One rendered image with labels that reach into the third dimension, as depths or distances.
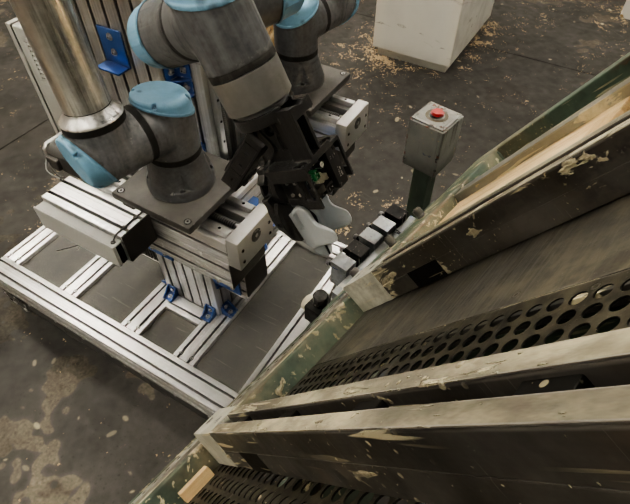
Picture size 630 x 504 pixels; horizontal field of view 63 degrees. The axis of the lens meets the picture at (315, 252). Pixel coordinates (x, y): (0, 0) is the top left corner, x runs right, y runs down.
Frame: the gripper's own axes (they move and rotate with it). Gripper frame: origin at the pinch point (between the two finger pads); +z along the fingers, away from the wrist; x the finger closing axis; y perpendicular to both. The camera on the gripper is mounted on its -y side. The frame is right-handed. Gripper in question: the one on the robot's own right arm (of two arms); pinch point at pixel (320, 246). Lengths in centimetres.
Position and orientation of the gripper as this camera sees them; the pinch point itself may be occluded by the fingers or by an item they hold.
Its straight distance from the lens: 67.0
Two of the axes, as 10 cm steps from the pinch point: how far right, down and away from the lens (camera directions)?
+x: 5.1, -6.5, 5.6
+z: 4.0, 7.6, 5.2
